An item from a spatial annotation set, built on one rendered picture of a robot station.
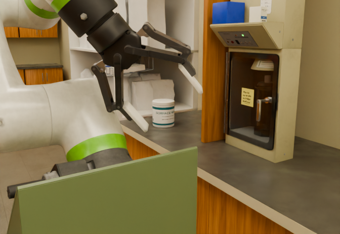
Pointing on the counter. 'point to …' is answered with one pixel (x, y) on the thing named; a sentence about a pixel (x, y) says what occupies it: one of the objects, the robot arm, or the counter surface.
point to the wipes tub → (163, 113)
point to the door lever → (260, 107)
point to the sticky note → (247, 96)
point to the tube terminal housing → (290, 124)
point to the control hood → (254, 27)
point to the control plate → (228, 36)
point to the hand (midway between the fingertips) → (170, 106)
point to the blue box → (228, 12)
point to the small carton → (258, 14)
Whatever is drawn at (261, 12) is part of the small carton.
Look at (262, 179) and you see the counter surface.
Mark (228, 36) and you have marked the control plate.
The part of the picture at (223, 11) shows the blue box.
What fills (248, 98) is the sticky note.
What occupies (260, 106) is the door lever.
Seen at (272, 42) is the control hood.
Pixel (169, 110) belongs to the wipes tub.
